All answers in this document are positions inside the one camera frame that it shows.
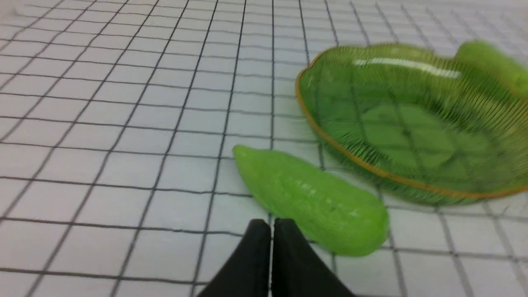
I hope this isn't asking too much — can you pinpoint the white grid tablecloth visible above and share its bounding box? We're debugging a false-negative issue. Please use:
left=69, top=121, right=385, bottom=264
left=0, top=0, right=527, bottom=297

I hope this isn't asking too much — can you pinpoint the green glass plate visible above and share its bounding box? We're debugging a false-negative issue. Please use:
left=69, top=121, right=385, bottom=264
left=295, top=42, right=527, bottom=205

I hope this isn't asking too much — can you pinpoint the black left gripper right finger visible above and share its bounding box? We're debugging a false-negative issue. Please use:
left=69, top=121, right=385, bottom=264
left=272, top=218, right=355, bottom=297

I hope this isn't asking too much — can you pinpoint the green toy cucumber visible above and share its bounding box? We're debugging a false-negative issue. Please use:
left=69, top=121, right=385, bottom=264
left=454, top=40, right=528, bottom=98
left=232, top=144, right=390, bottom=257

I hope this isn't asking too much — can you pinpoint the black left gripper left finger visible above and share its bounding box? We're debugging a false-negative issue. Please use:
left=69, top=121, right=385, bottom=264
left=198, top=219, right=271, bottom=297

